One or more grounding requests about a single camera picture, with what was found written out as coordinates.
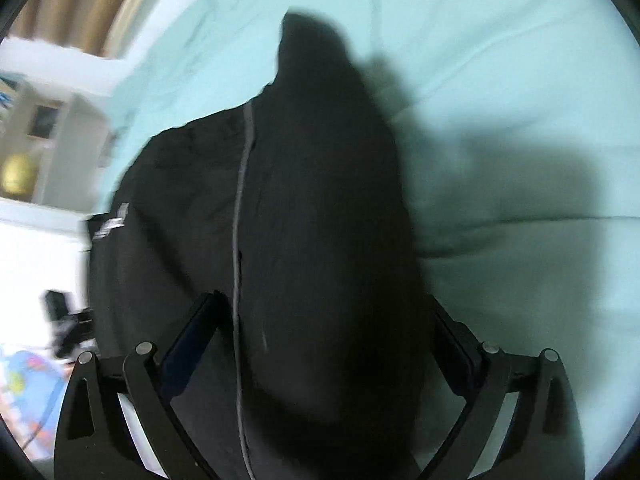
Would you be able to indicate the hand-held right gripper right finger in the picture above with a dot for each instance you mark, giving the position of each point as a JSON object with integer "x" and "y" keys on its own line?
{"x": 457, "y": 355}

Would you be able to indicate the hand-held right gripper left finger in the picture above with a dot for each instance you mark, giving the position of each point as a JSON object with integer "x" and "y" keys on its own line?
{"x": 187, "y": 347}

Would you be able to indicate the black jacket with reflective stripes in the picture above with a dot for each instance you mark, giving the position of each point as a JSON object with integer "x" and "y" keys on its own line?
{"x": 325, "y": 260}

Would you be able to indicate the colourful printed floor mat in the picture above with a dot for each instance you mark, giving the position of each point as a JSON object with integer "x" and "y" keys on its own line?
{"x": 25, "y": 385}

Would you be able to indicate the yellow ball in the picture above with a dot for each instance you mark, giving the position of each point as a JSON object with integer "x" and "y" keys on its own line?
{"x": 19, "y": 175}

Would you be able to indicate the white shelf unit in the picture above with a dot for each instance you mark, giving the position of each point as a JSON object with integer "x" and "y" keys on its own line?
{"x": 75, "y": 125}

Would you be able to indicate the light blue bed blanket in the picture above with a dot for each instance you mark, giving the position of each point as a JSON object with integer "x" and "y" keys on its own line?
{"x": 500, "y": 110}

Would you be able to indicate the brown wooden frame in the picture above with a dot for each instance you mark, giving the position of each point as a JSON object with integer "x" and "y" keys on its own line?
{"x": 75, "y": 5}

